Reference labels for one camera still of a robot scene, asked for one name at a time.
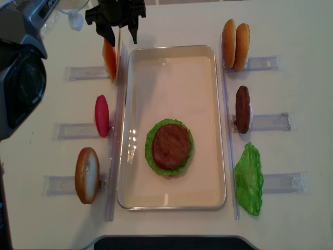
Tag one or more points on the clear holder for buns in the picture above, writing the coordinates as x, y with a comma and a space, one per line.
270, 63

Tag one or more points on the upright green lettuce leaf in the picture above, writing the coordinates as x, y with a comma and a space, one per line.
249, 180

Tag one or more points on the bun slice outer right rack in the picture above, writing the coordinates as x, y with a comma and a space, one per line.
229, 43

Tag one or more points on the clear holder for lettuce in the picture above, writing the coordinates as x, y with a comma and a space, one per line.
296, 182

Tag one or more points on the clear holder for cheese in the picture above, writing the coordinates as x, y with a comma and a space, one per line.
86, 73

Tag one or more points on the upright brown meat patty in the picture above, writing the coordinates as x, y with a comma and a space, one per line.
243, 111

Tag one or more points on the lettuce leaf on burger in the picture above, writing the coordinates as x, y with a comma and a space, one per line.
148, 144

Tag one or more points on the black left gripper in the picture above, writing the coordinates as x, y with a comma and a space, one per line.
110, 13

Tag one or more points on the bun slice inner right rack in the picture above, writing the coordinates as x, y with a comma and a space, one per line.
242, 46

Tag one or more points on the long clear rail right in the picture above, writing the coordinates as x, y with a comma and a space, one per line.
229, 136

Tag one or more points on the bun slice rack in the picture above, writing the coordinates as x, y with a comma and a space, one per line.
229, 43
242, 46

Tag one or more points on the orange cheese slice upright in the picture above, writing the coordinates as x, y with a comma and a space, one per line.
110, 59

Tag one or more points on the clear holder for left bun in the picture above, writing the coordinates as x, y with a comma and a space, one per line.
58, 185

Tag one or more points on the white metal tray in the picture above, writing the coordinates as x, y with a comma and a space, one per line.
178, 83

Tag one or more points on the long clear rail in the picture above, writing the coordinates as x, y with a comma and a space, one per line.
229, 136
117, 135

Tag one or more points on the red tomato slice upright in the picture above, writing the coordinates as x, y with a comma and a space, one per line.
102, 116

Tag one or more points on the long clear rail left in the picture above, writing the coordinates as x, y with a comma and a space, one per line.
117, 135

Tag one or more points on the clear glass object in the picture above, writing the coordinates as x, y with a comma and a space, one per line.
72, 10

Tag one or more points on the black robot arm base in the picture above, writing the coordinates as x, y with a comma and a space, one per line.
170, 242

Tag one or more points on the bun half left rack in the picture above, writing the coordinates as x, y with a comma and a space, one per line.
87, 173

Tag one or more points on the meat patty on burger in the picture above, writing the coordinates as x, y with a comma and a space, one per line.
171, 143

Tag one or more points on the clear holder for tomato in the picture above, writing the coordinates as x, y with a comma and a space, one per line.
74, 131

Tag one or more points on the clear holder for patty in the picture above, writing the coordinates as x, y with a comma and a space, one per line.
276, 122

